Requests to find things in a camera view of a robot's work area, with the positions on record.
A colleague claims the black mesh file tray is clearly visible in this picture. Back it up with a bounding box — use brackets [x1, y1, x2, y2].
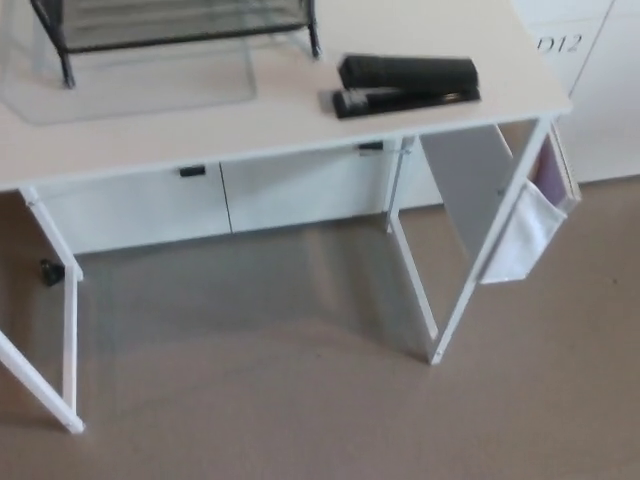
[28, 0, 322, 90]

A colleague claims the white fabric side pocket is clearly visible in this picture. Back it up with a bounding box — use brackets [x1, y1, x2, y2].
[479, 130, 582, 286]

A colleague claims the white desk with metal frame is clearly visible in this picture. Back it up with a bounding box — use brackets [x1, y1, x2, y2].
[0, 0, 581, 434]

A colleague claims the white locker marked D12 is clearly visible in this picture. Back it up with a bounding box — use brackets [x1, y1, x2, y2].
[509, 0, 640, 179]

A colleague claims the black stapler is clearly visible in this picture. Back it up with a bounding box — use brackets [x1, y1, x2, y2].
[318, 53, 482, 121]

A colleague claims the small black floor object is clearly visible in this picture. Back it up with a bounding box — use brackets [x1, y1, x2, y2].
[39, 258, 64, 288]

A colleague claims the white cabinet with black handles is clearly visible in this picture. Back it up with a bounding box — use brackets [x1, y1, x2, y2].
[37, 141, 416, 257]

